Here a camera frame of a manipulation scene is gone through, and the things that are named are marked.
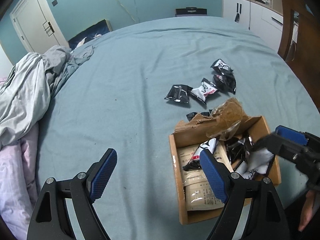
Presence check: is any person right hand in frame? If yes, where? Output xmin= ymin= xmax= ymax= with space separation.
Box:
xmin=298 ymin=190 xmax=316 ymax=232

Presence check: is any pink checked bedding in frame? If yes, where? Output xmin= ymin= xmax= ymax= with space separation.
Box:
xmin=0 ymin=77 xmax=41 ymax=240

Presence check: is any brown cardboard box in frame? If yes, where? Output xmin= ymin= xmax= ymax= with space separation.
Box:
xmin=169 ymin=98 xmax=270 ymax=225

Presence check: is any beige packet in box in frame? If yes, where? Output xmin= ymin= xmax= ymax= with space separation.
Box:
xmin=177 ymin=145 xmax=224 ymax=211

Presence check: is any brown wooden chair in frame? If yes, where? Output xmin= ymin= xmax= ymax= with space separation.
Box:
xmin=278 ymin=0 xmax=319 ymax=107

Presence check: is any top deer snack packet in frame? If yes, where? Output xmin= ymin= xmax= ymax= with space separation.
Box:
xmin=211 ymin=59 xmax=233 ymax=75

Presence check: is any white cabinet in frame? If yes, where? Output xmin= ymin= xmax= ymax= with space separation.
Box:
xmin=222 ymin=0 xmax=283 ymax=51

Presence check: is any crumpled grey duvet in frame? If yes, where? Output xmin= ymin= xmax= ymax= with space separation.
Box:
xmin=1 ymin=45 xmax=94 ymax=146

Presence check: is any teal bed sheet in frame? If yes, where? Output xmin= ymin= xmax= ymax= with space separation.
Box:
xmin=36 ymin=16 xmax=319 ymax=239

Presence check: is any black bag behind bed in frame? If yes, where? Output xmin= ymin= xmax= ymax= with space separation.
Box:
xmin=175 ymin=7 xmax=207 ymax=17

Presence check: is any white door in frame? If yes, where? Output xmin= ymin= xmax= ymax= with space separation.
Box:
xmin=10 ymin=0 xmax=69 ymax=54

